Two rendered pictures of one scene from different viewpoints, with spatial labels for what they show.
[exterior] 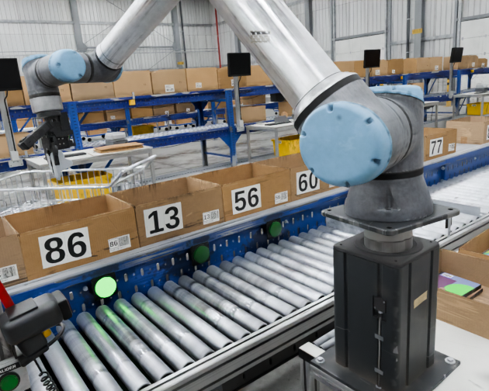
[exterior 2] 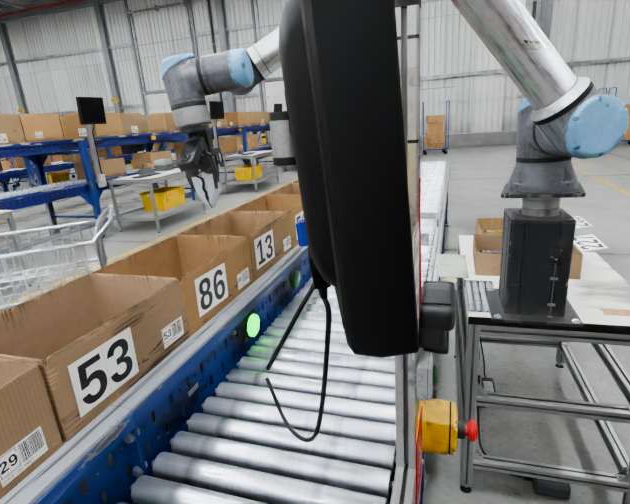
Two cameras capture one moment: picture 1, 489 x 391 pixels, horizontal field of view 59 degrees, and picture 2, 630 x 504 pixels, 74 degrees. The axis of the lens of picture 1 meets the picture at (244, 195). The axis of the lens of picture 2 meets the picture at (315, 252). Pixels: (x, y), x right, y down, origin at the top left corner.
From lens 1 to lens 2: 1.04 m
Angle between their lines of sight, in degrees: 33
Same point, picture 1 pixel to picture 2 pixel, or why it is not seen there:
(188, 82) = (25, 131)
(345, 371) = (521, 316)
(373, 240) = (543, 209)
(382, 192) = (561, 170)
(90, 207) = (165, 252)
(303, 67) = (564, 70)
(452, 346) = not seen: hidden behind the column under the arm
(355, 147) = (614, 126)
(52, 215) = (135, 265)
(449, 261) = (480, 242)
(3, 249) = (170, 299)
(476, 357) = not seen: hidden behind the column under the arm
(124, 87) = not seen: outside the picture
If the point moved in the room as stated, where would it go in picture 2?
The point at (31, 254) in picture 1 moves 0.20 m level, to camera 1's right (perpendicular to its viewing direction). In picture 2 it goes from (190, 302) to (257, 282)
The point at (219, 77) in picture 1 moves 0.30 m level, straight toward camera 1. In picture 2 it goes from (63, 125) to (66, 124)
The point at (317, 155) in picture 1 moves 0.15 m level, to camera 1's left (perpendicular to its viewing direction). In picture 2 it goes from (585, 135) to (554, 140)
